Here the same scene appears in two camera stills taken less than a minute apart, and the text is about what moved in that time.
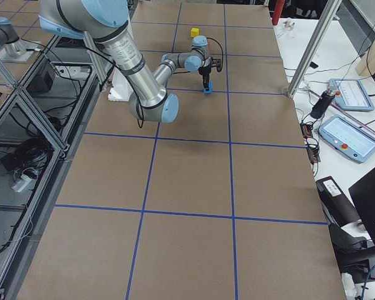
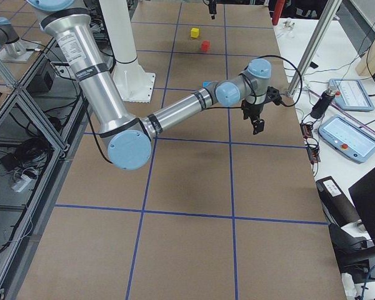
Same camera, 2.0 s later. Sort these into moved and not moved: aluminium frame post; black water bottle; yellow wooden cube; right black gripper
Moved: right black gripper
Not moved: black water bottle; yellow wooden cube; aluminium frame post
